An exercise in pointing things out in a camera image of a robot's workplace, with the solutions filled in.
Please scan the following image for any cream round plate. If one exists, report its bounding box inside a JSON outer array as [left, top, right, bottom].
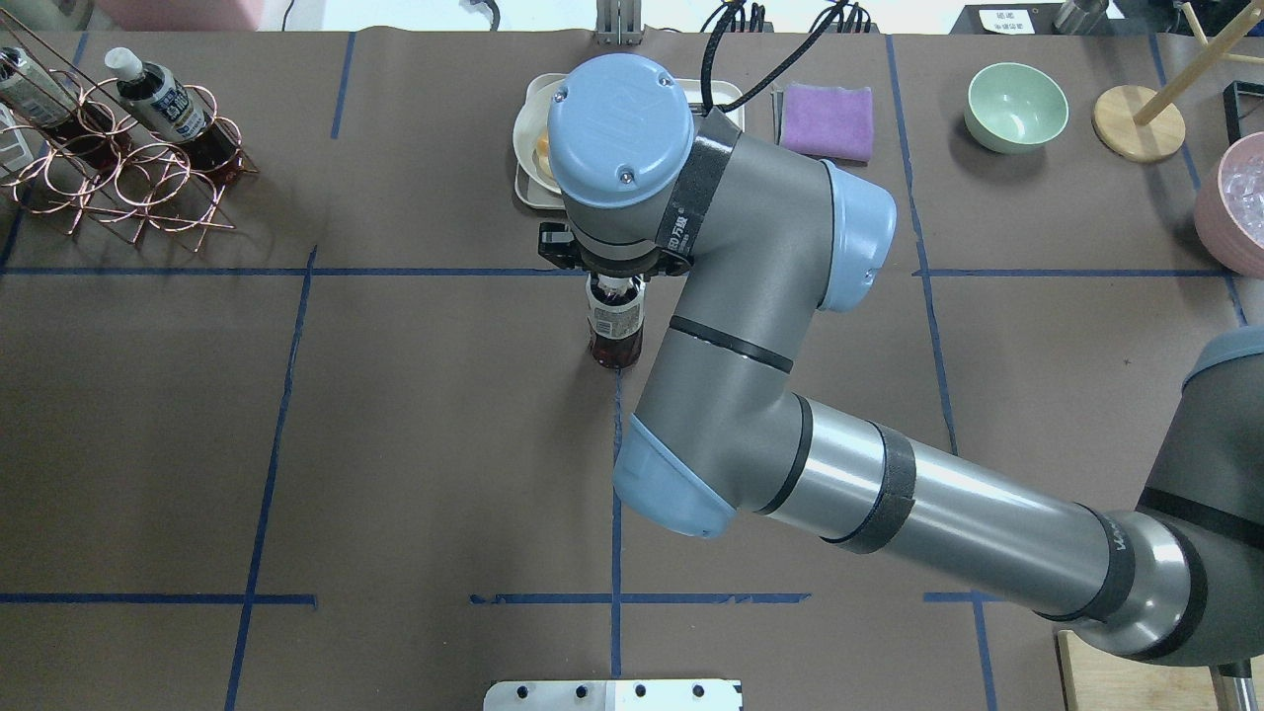
[[512, 73, 566, 199]]

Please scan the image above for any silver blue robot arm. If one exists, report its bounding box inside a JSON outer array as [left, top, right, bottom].
[[549, 53, 1263, 667]]

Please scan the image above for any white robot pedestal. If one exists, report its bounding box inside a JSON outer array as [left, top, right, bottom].
[[482, 678, 744, 710]]

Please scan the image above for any mint green bowl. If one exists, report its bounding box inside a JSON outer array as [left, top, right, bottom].
[[963, 62, 1069, 156]]

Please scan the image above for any tea bottle white cap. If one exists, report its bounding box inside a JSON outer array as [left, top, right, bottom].
[[586, 272, 645, 369]]

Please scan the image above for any pink bowl of ice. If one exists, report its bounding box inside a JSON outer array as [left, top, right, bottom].
[[1194, 133, 1263, 280]]

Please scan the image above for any tea bottle in rack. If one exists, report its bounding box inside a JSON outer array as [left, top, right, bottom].
[[104, 46, 241, 189], [1, 46, 118, 172]]

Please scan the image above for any pink storage bin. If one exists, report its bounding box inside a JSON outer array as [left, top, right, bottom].
[[96, 0, 265, 32]]

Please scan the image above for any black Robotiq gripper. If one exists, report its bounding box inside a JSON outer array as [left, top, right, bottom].
[[537, 221, 691, 280]]

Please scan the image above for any purple folded cloth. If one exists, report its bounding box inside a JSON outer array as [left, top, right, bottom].
[[779, 83, 873, 163]]

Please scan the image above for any beige rectangular tray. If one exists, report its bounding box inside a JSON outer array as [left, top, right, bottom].
[[513, 78, 746, 211]]

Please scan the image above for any glazed donut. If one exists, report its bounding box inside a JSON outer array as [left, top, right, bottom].
[[533, 130, 551, 172]]

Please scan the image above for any wooden mug tree stand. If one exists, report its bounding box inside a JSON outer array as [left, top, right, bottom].
[[1091, 1, 1263, 164]]

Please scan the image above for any wooden cutting board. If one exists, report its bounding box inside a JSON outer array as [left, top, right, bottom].
[[1055, 631, 1218, 710]]

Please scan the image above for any aluminium frame post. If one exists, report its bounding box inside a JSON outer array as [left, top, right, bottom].
[[594, 0, 643, 46]]

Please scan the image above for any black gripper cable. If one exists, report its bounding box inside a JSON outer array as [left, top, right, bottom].
[[699, 0, 852, 115]]

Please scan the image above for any copper wire bottle rack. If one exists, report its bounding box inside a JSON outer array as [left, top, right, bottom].
[[3, 11, 258, 253]]

